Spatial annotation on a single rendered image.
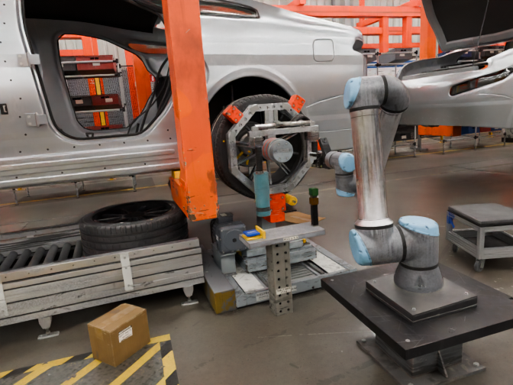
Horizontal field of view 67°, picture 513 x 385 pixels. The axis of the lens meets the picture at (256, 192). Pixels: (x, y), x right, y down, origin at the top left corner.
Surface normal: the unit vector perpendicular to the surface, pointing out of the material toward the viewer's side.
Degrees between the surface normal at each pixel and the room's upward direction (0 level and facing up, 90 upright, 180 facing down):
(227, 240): 90
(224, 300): 90
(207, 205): 90
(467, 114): 108
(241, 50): 90
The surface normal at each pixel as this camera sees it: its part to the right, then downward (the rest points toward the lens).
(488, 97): -0.50, 0.21
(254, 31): 0.33, 0.02
